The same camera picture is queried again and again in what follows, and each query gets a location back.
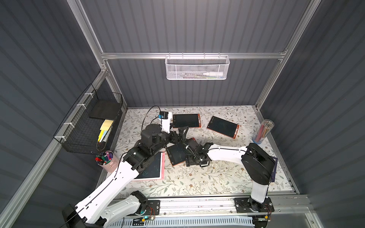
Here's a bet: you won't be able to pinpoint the red tablet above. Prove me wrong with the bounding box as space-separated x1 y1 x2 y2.
173 114 201 128
207 116 239 139
166 138 196 166

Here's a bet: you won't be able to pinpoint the pink white writing tablet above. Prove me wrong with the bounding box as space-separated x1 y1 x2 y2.
134 152 165 181

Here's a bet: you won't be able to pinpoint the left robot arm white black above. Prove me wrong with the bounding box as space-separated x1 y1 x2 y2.
62 124 189 228

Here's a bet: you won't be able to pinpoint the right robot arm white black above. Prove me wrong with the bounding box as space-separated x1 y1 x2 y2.
184 139 276 213

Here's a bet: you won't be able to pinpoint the white marker in basket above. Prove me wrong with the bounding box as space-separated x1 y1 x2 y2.
202 72 224 78

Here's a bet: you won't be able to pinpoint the yellow sticky notes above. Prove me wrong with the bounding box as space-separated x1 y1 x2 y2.
98 119 114 142

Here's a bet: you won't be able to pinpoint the pink cup of markers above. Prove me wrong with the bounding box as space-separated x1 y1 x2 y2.
95 151 120 173

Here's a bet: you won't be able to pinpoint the black notebook in basket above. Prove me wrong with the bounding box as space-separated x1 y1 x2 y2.
89 100 120 120

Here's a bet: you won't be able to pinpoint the clear tube of colour pencils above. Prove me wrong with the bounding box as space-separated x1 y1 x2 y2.
252 119 275 144

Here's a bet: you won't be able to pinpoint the dark blue book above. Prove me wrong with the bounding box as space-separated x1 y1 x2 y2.
271 156 278 182

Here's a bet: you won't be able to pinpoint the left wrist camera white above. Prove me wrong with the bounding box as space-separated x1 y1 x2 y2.
158 111 173 134

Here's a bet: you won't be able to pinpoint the white wire mesh basket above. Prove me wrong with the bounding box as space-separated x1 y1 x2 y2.
164 53 230 80

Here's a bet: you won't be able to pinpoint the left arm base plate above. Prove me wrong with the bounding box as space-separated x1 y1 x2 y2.
134 200 161 216

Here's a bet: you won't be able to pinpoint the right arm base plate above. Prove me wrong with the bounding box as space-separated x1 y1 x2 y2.
234 197 275 215

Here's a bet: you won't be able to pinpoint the black wire wall basket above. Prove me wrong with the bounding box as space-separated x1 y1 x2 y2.
54 85 123 155

